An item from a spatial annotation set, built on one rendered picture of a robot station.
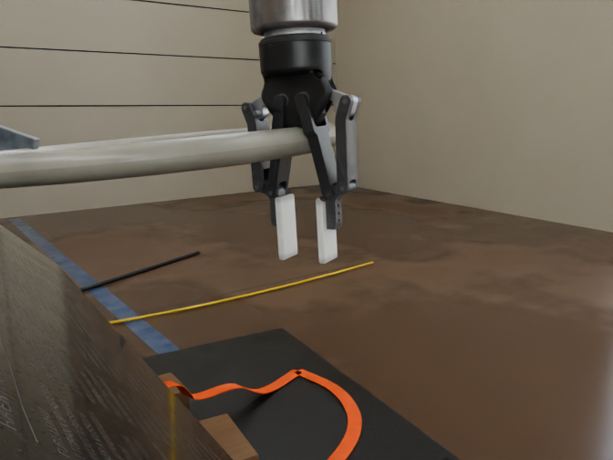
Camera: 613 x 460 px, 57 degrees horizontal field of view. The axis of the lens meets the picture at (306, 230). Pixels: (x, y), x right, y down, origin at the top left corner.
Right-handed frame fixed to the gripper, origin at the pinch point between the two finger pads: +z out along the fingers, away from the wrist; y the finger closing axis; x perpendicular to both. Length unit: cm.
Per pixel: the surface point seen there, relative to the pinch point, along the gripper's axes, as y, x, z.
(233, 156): 1.0, 10.5, -9.0
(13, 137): 48.1, 1.7, -11.6
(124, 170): 6.8, 18.2, -8.7
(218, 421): 74, -65, 76
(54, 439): -2.9, 34.3, 5.1
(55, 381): 6.4, 27.8, 6.4
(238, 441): 63, -60, 77
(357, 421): 45, -97, 86
